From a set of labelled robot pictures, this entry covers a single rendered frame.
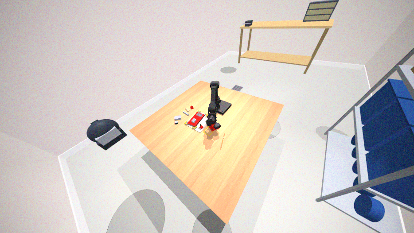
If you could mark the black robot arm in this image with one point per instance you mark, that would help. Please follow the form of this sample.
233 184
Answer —
214 104

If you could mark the red rectangular shell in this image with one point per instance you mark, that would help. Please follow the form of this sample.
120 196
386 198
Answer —
212 128

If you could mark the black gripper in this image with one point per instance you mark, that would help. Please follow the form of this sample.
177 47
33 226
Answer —
216 125

